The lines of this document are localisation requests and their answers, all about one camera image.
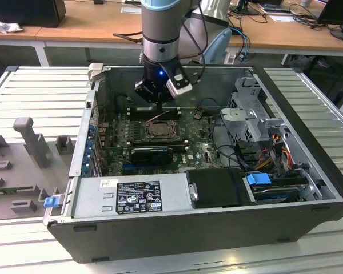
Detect grey parts rack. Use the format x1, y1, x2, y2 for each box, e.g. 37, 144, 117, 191
0, 116, 78, 223

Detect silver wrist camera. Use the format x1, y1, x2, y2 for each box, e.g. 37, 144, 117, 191
159, 61, 194, 100

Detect yellow orange power wires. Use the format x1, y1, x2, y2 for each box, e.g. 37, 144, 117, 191
256, 134, 293, 172

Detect blue disk carrier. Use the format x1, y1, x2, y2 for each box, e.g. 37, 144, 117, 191
245, 172, 308, 205

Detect blue cable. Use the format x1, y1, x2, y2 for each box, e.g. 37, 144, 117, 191
231, 27, 250, 61

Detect green motherboard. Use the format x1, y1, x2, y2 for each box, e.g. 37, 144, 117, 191
102, 110, 226, 176

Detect blue plastic latch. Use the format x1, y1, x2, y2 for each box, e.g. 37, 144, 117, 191
44, 196, 60, 209

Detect thin red wire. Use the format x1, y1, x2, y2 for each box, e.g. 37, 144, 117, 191
93, 104, 108, 124

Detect wooden desk white frame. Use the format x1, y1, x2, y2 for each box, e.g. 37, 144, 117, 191
0, 0, 343, 68

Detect black computer box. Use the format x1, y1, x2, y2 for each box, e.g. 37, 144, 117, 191
0, 0, 67, 29

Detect RAM slot white clips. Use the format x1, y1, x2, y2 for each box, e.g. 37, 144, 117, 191
130, 107, 180, 111
130, 113, 181, 117
127, 140, 188, 144

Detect graphics card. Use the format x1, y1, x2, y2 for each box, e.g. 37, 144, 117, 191
130, 146, 174, 166

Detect metal socket cover frame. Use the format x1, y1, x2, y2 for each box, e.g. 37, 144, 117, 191
145, 120, 179, 138

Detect metal locking lever wire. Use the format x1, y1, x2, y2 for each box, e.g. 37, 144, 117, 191
147, 111, 170, 121

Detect hard disk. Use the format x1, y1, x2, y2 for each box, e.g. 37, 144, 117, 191
254, 187, 301, 205

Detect black monitor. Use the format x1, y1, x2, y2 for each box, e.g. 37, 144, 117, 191
317, 0, 343, 43

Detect CPU socket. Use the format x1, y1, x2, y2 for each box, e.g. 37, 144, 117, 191
142, 119, 180, 139

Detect black plastic cover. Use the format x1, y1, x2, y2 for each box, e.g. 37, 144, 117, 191
185, 167, 248, 209

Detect grey power supply unit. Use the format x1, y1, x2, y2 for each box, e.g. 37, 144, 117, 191
61, 172, 200, 219

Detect black and silver PC case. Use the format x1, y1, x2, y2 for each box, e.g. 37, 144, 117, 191
42, 62, 343, 265

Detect silver metal drive cage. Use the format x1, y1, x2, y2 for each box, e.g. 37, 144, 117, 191
219, 75, 294, 149

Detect crumpled white paper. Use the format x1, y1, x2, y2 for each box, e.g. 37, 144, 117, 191
0, 15, 23, 35

